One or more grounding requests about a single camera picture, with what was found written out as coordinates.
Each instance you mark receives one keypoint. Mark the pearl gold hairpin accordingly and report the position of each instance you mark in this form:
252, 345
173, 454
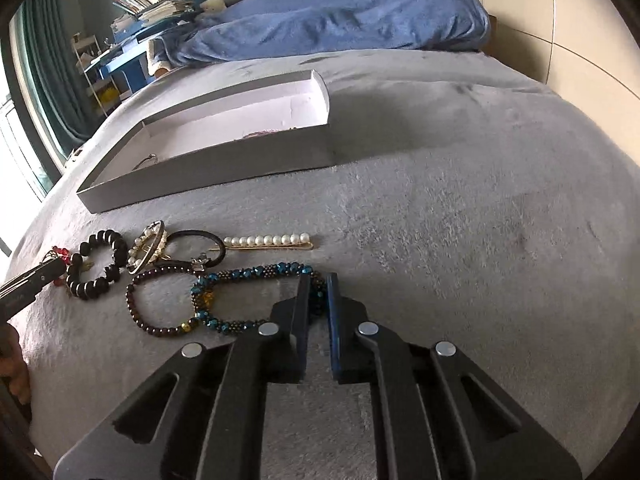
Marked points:
260, 240

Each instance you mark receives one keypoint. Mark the person's left hand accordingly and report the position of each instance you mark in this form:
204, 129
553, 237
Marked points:
18, 377

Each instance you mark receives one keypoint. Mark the blue desk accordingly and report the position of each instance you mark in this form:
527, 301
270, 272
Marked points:
127, 62

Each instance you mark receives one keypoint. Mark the stack of papers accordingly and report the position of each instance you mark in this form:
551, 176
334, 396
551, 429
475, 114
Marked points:
167, 10

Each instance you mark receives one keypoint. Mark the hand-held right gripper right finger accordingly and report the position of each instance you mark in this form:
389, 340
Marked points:
334, 320

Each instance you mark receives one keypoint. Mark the green curtain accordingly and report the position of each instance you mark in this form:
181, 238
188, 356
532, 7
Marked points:
55, 60

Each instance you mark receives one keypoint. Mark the blue blanket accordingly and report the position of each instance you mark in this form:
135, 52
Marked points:
340, 15

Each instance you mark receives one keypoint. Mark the cream plush toy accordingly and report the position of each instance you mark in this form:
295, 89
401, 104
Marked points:
211, 7

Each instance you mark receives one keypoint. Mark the yellow object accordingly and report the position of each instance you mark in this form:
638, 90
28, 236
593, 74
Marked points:
107, 94

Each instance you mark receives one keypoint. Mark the shallow white cardboard box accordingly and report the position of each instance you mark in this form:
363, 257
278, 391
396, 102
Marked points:
225, 115

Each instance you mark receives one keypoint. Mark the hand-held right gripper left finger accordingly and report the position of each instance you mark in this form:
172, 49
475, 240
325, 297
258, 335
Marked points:
301, 310

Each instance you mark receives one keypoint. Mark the thin metal bangle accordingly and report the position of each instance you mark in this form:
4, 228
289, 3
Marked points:
221, 252

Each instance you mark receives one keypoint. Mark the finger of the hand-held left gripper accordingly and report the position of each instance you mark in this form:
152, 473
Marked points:
42, 274

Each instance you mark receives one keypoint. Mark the window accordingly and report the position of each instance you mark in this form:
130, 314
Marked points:
15, 125

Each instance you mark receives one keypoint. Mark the grey bed cover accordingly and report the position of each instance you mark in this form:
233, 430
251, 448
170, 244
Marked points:
450, 185

